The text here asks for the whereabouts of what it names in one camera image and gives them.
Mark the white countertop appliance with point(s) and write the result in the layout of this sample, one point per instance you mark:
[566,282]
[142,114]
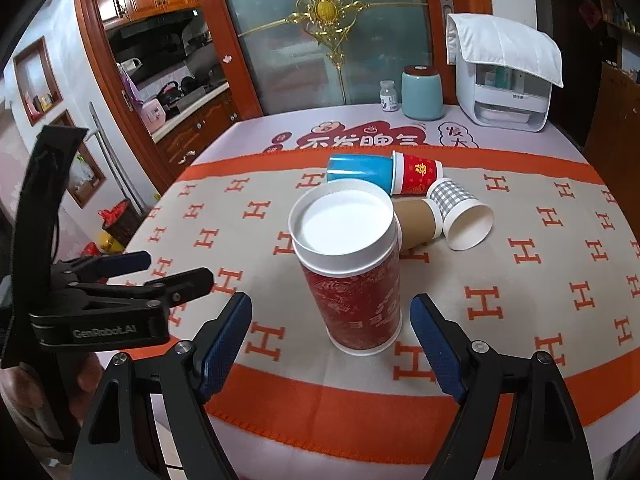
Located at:
[505,105]

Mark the glass door with gold ornament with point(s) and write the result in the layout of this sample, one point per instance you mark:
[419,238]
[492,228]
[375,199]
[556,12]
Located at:
[300,70]

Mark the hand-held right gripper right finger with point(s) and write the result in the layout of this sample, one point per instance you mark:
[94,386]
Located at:
[439,347]

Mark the teal ceramic jar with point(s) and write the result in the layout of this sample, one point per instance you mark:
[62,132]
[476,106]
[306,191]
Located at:
[422,95]

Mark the small white bottle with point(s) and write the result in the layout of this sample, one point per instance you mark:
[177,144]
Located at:
[389,97]

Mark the small red paper cup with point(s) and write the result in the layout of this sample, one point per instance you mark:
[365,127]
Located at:
[416,174]

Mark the brown ribbed paper cup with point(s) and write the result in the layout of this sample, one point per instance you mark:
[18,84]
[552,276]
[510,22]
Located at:
[415,222]

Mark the tall red paper cup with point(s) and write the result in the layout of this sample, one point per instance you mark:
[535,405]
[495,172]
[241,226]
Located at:
[360,300]

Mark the wooden wall niche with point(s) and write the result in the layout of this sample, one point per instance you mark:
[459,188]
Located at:
[37,82]
[82,170]

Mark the person's left hand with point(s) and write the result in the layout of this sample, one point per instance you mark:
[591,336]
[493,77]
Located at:
[84,376]

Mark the dark kettle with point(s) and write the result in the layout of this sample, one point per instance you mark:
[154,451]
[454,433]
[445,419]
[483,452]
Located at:
[169,94]

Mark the blue paper cup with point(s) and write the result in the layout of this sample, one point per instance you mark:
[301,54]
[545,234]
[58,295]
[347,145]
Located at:
[357,170]

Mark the metal pole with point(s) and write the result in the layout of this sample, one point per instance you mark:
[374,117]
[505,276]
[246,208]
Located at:
[107,150]

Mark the grey checked paper cup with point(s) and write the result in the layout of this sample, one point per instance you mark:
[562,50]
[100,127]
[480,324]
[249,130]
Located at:
[462,220]

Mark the white quilted cloth cover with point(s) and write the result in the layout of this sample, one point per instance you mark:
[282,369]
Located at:
[500,40]

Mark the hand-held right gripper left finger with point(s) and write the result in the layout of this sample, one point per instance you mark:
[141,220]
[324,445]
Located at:
[226,344]

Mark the pink rice cooker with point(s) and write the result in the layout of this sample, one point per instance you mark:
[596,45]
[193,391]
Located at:
[154,116]

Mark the wooden lower kitchen cabinet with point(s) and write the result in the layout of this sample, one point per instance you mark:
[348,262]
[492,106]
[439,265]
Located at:
[200,130]

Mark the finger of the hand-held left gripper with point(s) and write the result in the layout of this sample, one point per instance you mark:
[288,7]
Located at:
[127,262]
[190,282]

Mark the orange patterned blanket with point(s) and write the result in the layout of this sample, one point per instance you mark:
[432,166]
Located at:
[525,270]

